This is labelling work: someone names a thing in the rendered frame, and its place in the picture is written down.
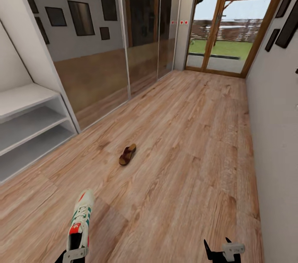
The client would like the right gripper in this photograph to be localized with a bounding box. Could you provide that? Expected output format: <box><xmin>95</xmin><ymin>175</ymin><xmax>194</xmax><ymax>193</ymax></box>
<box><xmin>204</xmin><ymin>237</ymin><xmax>241</xmax><ymax>263</ymax></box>

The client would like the gym shoe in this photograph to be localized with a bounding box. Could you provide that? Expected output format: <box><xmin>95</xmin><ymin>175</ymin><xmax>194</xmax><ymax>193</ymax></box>
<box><xmin>66</xmin><ymin>189</ymin><xmax>94</xmax><ymax>252</ymax></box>

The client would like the sandal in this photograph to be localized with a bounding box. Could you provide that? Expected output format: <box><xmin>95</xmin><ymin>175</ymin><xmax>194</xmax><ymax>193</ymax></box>
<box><xmin>119</xmin><ymin>143</ymin><xmax>137</xmax><ymax>166</ymax></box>

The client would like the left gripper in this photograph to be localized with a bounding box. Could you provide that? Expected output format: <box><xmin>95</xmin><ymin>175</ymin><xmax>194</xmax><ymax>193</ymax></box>
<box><xmin>55</xmin><ymin>250</ymin><xmax>85</xmax><ymax>263</ymax></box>

